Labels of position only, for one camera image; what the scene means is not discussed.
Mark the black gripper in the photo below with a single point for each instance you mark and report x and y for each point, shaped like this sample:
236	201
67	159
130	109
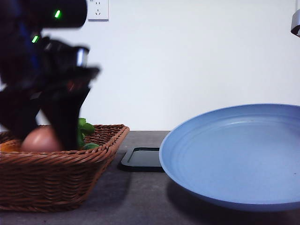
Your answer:
59	78

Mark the brown egg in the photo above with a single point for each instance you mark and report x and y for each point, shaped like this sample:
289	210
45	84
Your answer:
41	138

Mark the blue round plate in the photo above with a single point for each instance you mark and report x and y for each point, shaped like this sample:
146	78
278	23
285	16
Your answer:
244	157

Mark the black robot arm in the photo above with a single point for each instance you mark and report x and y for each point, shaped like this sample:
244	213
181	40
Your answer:
21	25

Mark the brown wicker basket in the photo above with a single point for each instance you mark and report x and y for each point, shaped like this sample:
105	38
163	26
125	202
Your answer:
57	181

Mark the yellow toy corn cob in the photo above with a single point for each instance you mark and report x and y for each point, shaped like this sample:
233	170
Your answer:
10	146

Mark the green leafy toy vegetable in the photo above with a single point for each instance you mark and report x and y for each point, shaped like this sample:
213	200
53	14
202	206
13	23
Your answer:
85	128

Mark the black rectangular tray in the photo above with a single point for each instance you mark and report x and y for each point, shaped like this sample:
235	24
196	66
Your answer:
142	160

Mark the white wall socket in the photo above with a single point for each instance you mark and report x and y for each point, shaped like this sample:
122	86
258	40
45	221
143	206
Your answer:
98	10

